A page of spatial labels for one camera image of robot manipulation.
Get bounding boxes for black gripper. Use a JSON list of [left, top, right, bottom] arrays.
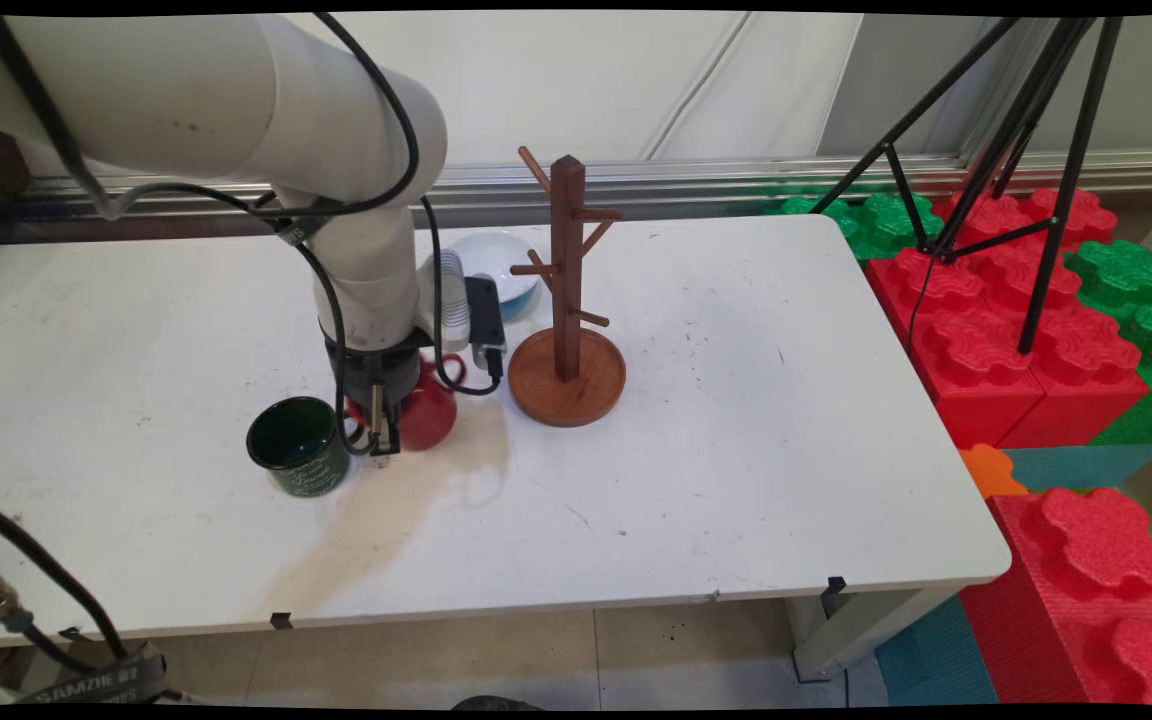
[[324, 330, 435, 458]]

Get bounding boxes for red enamel mug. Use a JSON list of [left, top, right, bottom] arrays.
[[346, 352, 467, 452]]

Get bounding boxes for dark green enamel mug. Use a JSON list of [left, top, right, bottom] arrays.
[[246, 397, 353, 498]]

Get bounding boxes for white and blue bowl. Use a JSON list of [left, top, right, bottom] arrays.
[[446, 230, 543, 322]]

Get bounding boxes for brown wooden mug tree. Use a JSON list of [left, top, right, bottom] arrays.
[[507, 147, 628, 429]]

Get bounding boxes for white table leg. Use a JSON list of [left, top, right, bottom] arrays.
[[786, 583, 967, 684]]

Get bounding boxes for small green foam block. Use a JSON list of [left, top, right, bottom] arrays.
[[764, 192, 945, 261]]

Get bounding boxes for low teal foam block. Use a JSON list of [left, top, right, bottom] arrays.
[[876, 596, 999, 706]]

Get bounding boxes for red green giant building blocks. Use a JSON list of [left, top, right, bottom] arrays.
[[864, 187, 1150, 450]]

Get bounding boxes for orange foam block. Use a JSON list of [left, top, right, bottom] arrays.
[[958, 443, 1032, 500]]

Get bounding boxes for flat teal foam block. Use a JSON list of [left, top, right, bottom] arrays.
[[1001, 443, 1152, 494]]

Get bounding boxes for tall red foam block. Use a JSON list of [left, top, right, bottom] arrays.
[[961, 486, 1152, 706]]

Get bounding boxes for black tripod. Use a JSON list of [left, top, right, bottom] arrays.
[[809, 15, 1126, 357]]

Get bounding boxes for large green foam block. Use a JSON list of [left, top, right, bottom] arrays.
[[1064, 238, 1152, 447]]

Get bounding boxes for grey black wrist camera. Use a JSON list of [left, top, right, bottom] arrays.
[[463, 275, 508, 383]]

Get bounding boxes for black velcro arm strap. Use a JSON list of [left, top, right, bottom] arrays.
[[274, 198, 345, 247]]

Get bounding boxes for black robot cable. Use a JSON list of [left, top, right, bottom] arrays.
[[0, 14, 507, 457]]

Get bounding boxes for black floor cable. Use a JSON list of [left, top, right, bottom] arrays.
[[0, 492, 129, 663]]

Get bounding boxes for black labelled cable strap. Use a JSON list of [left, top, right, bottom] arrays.
[[16, 645, 183, 706]]

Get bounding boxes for aluminium wall rail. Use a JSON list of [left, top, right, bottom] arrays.
[[0, 150, 1152, 243]]

